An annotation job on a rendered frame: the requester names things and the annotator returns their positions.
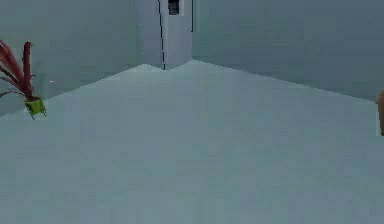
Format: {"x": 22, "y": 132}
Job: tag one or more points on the red house plant green pot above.
{"x": 26, "y": 80}

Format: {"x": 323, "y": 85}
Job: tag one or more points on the brown rounded object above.
{"x": 381, "y": 111}

